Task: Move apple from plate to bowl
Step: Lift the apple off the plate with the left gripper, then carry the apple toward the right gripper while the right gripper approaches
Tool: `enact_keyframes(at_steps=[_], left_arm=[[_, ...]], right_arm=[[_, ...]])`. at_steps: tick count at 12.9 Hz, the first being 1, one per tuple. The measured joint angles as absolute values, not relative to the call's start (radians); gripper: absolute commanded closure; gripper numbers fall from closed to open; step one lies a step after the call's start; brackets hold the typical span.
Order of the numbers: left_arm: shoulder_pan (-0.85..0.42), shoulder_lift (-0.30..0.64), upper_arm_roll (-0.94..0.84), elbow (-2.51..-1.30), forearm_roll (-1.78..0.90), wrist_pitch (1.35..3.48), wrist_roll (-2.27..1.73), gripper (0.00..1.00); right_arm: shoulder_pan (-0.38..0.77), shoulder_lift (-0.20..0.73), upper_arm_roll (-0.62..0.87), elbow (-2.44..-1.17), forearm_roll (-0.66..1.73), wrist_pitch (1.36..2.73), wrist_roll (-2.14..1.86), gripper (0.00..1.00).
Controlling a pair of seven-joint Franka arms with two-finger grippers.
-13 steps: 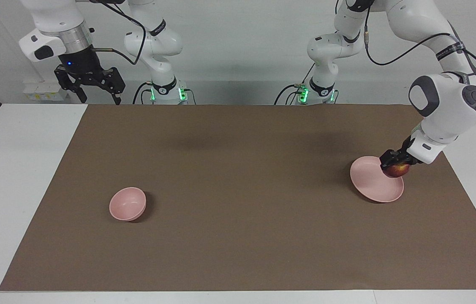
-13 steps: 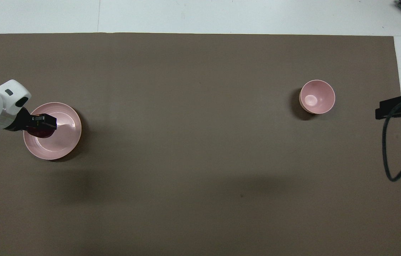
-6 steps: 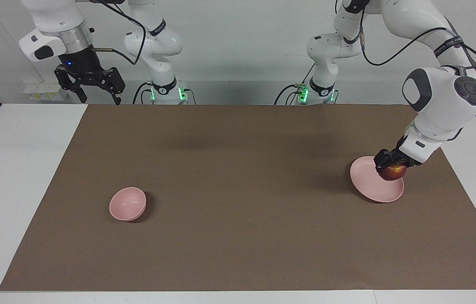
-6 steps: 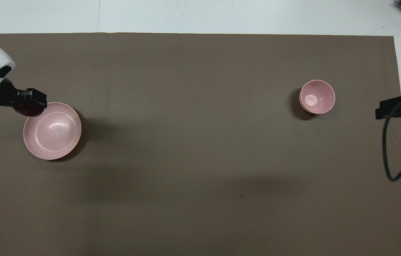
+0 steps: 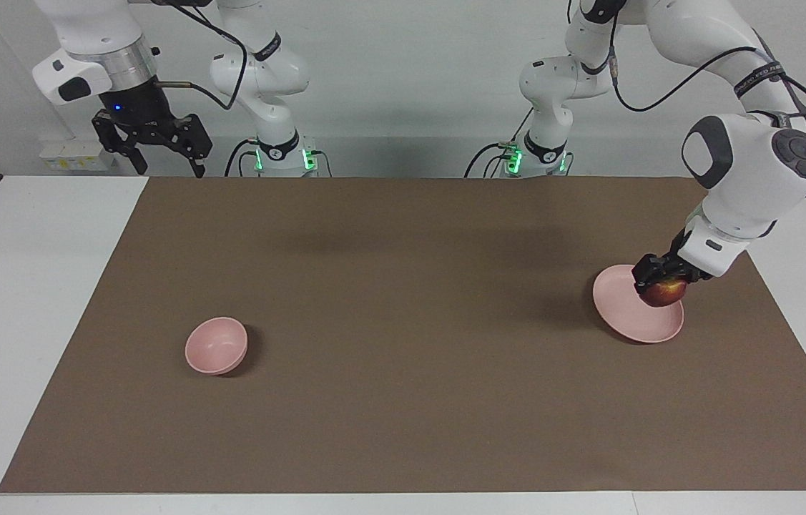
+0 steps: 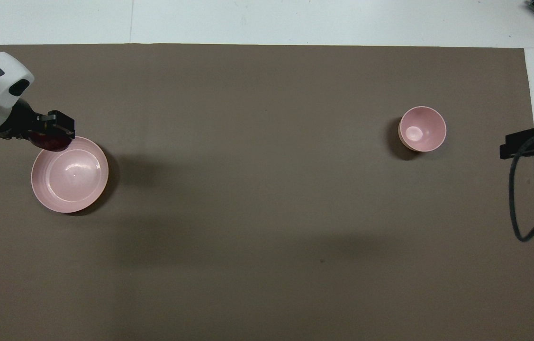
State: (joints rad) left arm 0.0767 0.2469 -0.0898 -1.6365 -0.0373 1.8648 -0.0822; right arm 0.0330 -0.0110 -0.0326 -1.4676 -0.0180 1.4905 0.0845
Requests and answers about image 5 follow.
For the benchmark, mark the red apple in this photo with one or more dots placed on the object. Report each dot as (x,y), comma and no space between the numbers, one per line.
(664,293)

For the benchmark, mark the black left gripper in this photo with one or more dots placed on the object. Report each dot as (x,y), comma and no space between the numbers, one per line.
(685,263)

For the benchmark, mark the brown table mat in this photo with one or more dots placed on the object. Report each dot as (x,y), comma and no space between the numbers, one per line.
(410,322)

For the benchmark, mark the white wall socket box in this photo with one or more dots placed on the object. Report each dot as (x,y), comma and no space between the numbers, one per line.
(77,156)

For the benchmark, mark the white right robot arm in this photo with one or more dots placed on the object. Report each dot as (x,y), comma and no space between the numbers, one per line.
(263,71)

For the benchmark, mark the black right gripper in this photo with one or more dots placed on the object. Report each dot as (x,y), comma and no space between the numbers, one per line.
(132,106)

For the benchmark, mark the pink bowl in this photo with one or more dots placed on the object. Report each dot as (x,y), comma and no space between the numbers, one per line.
(215,347)

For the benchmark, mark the pink plate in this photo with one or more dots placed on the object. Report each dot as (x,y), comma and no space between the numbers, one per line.
(631,315)

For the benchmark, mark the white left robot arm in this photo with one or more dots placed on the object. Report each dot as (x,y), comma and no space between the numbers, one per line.
(746,164)

